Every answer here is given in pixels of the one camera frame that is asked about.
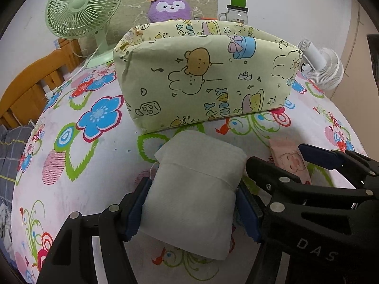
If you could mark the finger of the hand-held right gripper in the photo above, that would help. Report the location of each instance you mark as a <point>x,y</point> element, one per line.
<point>322,156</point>
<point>272,177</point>

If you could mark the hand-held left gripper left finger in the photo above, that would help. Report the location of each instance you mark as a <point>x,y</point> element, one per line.
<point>136,210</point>

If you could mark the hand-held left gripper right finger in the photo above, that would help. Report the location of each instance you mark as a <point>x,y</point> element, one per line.
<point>247,213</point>

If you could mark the pink bear print packet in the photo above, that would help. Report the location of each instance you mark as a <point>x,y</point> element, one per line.
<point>288,159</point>

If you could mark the white cloth pouch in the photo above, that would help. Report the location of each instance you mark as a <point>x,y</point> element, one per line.
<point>192,189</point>

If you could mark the yellow cartoon print fabric box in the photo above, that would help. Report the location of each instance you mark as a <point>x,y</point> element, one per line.
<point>192,88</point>

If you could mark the floral tablecloth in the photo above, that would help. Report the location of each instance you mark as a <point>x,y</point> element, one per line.
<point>88,168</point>

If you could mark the white desk fan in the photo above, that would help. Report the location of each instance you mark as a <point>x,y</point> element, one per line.
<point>328,71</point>

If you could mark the white crumpled cloth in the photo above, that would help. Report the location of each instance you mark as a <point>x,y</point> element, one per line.
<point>5,227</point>

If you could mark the grey plaid cloth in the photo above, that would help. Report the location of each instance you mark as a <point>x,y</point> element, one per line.
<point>11,153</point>

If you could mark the glass jar with green lid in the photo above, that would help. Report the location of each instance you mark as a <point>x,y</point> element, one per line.
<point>237,13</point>

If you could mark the wooden chair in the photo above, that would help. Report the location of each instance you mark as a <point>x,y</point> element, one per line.
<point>26,82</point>

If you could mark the orange plastic item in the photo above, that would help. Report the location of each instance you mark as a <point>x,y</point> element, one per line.
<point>208,18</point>

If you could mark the purple plush toy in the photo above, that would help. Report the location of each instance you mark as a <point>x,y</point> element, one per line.
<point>170,7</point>

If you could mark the green desk fan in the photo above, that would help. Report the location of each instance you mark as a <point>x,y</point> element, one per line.
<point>78,4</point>

